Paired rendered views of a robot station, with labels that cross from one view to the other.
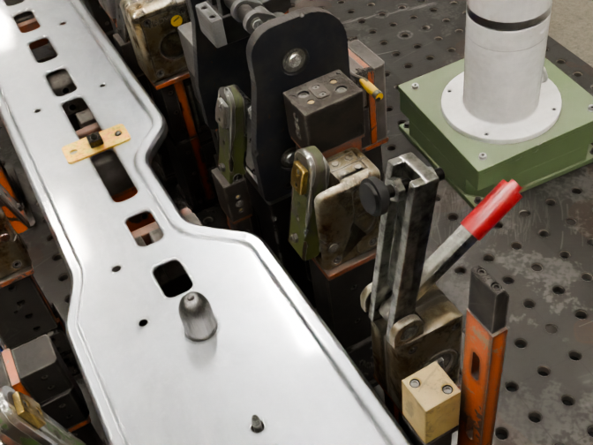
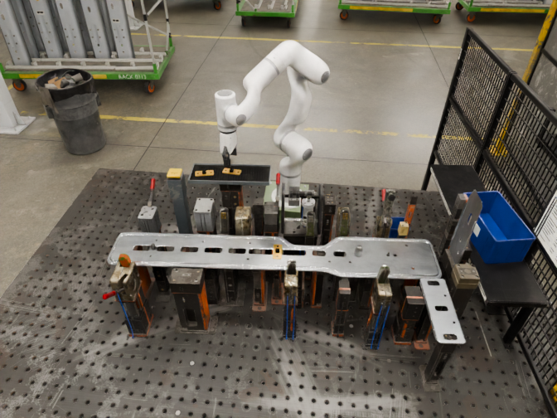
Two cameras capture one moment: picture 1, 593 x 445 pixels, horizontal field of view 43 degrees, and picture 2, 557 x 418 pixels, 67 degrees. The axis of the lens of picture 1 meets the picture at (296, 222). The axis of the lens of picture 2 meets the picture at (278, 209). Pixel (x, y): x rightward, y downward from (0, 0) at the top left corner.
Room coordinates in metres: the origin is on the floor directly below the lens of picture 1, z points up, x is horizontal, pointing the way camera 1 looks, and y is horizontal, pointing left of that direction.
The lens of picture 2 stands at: (0.28, 1.37, 2.29)
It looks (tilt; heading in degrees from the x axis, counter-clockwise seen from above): 40 degrees down; 293
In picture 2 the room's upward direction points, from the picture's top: straight up
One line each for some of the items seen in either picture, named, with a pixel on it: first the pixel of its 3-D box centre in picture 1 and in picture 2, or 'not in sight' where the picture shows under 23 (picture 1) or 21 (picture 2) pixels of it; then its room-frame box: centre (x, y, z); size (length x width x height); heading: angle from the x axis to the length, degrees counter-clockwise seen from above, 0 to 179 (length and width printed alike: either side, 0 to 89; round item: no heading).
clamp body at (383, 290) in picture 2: not in sight; (376, 313); (0.32, 0.28, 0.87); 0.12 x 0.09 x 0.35; 111
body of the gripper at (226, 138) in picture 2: not in sight; (228, 138); (1.12, -0.01, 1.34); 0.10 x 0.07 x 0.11; 101
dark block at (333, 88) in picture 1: (337, 229); (326, 233); (0.65, -0.05, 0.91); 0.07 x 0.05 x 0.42; 111
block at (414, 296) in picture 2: not in sight; (406, 315); (0.21, 0.21, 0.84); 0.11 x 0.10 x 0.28; 111
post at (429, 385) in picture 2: not in sight; (438, 359); (0.06, 0.36, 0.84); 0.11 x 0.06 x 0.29; 111
